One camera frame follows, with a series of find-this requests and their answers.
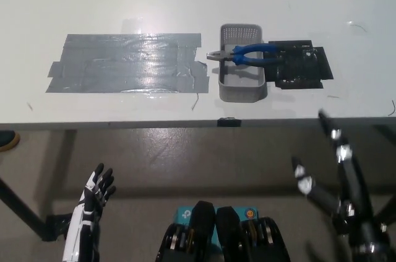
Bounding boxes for blue handled pliers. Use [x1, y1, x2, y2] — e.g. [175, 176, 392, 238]
[206, 43, 284, 66]

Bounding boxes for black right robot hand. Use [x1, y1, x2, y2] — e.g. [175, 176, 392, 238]
[290, 110, 396, 262]

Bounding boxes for black diagonal table leg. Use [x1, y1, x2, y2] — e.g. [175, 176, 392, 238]
[0, 177, 47, 235]

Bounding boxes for black robot torso blocks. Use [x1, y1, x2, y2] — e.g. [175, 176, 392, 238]
[154, 200, 291, 262]

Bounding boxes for round brown black disc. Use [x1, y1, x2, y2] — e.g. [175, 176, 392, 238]
[0, 130, 21, 153]

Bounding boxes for grey duct tape patch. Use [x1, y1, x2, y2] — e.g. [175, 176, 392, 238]
[45, 33, 210, 94]

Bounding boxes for grey perforated plastic basket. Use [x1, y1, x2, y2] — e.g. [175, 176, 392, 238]
[218, 23, 269, 103]

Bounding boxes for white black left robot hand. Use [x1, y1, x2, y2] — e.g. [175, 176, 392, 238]
[63, 162, 117, 262]

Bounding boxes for teal cardboard box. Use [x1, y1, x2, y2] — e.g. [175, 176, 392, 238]
[176, 206, 259, 246]

